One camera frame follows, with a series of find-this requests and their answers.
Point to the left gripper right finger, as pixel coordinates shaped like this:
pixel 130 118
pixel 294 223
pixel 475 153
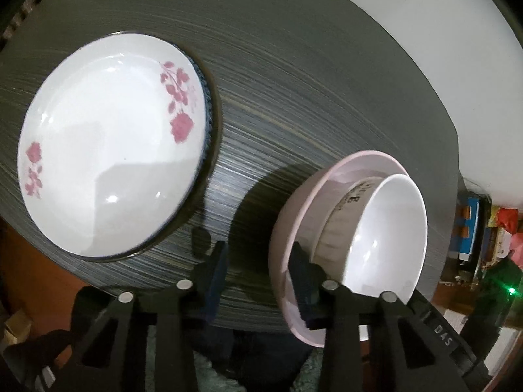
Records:
pixel 377 342

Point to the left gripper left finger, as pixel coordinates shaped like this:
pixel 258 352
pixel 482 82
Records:
pixel 113 353

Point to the white bowl blue print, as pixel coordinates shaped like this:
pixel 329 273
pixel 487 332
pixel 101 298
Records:
pixel 388 250

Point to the pink bowl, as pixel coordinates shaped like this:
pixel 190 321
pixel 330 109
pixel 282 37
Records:
pixel 303 218

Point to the white plate pink flowers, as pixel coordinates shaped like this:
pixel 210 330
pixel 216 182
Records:
pixel 59 139

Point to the large blue floral plate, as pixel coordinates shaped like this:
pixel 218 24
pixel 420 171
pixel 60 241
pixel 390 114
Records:
pixel 157 110

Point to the white Rabbit bowl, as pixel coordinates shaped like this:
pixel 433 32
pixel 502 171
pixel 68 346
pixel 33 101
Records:
pixel 331 247

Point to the dark side shelf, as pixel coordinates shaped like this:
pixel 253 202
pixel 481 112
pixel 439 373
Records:
pixel 456 272

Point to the blue box orange labels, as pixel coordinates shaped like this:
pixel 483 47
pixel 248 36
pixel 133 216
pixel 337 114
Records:
pixel 469 214

